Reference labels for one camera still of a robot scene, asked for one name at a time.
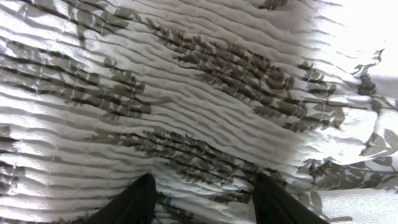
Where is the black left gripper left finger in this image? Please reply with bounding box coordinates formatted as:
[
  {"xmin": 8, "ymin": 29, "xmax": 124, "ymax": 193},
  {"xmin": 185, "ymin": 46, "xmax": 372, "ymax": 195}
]
[{"xmin": 85, "ymin": 173, "xmax": 156, "ymax": 224}]

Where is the white fern print dress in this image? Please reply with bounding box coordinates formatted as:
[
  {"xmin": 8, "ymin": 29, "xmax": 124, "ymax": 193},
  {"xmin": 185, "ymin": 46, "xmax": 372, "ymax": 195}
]
[{"xmin": 1, "ymin": 0, "xmax": 397, "ymax": 223}]

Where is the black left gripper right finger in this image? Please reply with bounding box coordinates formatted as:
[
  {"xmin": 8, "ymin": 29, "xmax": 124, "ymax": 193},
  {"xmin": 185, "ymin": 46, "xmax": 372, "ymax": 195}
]
[{"xmin": 252, "ymin": 173, "xmax": 328, "ymax": 224}]

